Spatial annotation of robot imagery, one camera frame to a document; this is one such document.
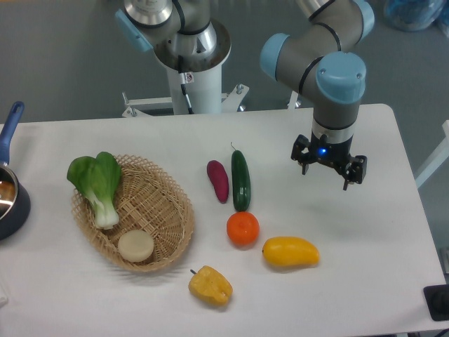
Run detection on woven wicker basket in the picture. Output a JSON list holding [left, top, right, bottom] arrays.
[[72, 154, 195, 272]]

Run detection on blue plastic bag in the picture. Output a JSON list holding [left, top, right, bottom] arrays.
[[383, 1, 448, 37]]

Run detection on blue handled saucepan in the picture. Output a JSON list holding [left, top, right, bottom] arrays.
[[1, 101, 31, 240]]

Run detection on black cable on pedestal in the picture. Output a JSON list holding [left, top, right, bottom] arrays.
[[177, 55, 195, 115]]

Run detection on yellow mango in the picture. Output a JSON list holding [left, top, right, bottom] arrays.
[[262, 237, 321, 267]]

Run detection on green cucumber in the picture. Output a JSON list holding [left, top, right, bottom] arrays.
[[231, 144, 251, 212]]

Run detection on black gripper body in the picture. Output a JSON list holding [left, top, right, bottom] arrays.
[[307, 134, 353, 174]]

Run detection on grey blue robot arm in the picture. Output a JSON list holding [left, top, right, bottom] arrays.
[[115, 1, 375, 185]]

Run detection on yellow bell pepper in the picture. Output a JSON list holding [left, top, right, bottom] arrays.
[[188, 265, 233, 306]]

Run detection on green bok choy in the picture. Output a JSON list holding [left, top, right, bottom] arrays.
[[67, 152, 121, 230]]

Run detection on white frame at right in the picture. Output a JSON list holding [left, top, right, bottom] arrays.
[[415, 120, 448, 188]]

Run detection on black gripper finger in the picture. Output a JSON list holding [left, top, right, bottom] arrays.
[[343, 155, 368, 191], [290, 135, 310, 175]]

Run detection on black device at table edge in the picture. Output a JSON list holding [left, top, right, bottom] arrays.
[[423, 284, 449, 322]]

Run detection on pale round cake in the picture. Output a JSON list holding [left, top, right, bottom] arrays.
[[117, 230, 154, 263]]

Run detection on purple sweet potato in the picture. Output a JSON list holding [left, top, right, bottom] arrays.
[[206, 160, 229, 204]]

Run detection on orange tangerine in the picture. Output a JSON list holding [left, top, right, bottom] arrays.
[[227, 211, 260, 246]]

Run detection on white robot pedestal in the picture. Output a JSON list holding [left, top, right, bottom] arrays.
[[121, 19, 250, 119]]

